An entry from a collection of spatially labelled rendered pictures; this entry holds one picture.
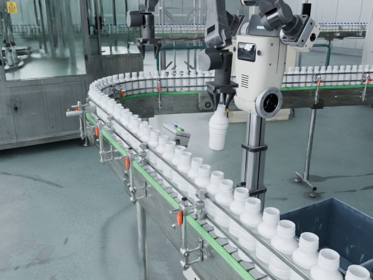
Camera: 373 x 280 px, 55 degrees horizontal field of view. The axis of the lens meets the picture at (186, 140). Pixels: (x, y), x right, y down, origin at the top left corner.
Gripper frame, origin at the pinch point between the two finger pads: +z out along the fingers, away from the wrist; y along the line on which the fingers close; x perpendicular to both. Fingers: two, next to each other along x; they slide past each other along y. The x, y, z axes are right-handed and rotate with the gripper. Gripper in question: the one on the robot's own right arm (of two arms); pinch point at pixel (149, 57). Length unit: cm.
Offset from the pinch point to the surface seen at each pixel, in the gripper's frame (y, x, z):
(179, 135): 0.5, 32.5, 29.9
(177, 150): 16, 62, 23
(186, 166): 17, 69, 26
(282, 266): 18, 117, 32
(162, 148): 16, 50, 27
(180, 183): 18, 68, 33
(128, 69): -146, -455, 79
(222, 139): -1, 63, 22
